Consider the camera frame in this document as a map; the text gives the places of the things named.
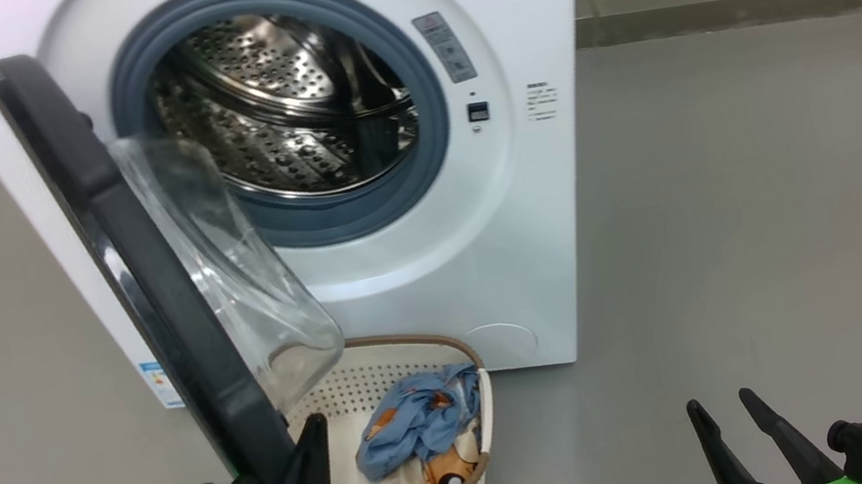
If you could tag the white front-load washing machine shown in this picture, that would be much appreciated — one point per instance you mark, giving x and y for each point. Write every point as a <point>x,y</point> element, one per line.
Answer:
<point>512,201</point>

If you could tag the round dark washer door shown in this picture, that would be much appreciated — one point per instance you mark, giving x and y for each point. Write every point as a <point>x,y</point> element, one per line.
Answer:
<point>156,290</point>

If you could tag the blue energy label sticker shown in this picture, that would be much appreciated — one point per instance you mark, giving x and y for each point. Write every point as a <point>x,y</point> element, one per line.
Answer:
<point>161,385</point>

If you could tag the cream perforated laundry basket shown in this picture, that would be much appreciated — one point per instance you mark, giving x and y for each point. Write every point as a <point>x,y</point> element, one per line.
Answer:
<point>350,385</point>

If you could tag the blue patterned garment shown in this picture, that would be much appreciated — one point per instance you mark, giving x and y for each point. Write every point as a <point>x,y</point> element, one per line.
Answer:
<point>414,422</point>

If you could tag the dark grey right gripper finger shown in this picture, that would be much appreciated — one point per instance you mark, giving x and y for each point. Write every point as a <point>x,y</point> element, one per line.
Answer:
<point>795,448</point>
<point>732,464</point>

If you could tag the cream and orange garment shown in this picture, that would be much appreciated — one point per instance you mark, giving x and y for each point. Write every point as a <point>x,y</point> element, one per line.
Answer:
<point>453,469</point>

